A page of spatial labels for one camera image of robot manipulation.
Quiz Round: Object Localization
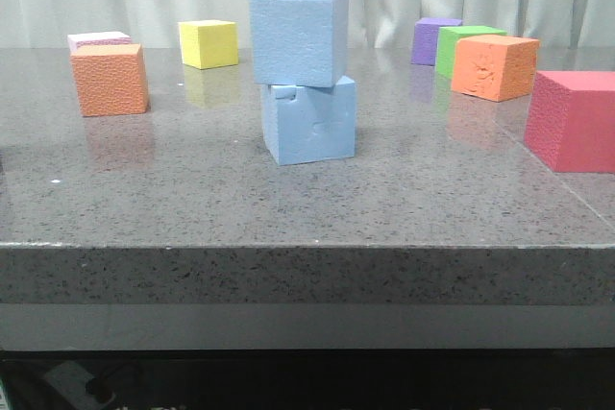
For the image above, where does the yellow foam cube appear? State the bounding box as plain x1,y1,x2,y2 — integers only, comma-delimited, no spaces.
178,20,239,69

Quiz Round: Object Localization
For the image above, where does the pink foam cube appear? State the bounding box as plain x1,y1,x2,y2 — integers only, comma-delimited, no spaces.
67,31,132,52

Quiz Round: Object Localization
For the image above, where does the purple foam cube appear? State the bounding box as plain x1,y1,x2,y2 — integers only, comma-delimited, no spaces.
411,17,463,66

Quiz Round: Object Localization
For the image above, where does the smooth light blue foam cube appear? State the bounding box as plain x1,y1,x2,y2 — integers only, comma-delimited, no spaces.
249,0,349,87

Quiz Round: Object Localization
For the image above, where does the dented light blue foam cube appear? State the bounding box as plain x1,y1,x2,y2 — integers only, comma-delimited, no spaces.
260,76,357,165

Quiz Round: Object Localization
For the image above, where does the left orange foam cube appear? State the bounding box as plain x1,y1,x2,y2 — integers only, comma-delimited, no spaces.
70,43,149,117

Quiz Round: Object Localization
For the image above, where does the large red foam cube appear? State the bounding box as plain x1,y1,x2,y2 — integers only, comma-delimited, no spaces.
524,71,614,173

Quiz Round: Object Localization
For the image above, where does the dented orange foam cube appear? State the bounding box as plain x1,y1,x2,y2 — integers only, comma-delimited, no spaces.
451,35,540,102

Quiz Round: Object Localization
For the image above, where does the green foam cube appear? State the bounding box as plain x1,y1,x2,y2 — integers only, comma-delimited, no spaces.
435,25,507,79

